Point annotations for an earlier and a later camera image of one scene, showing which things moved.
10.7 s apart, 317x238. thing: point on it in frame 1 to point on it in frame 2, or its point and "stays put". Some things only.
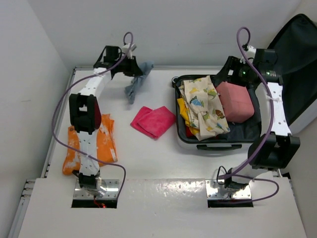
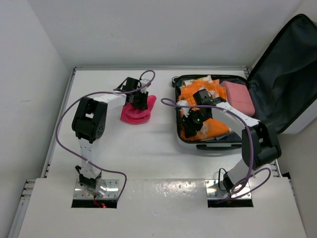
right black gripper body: [241, 73] to [194, 121]
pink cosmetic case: [236, 101] stays put
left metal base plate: [112, 186] stays put
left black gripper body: [125, 67] to [138, 99]
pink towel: [153, 123] to [130, 115]
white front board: [156, 208] stays put
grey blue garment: [136, 82] to [232, 136]
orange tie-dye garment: [107, 148] to [214, 128]
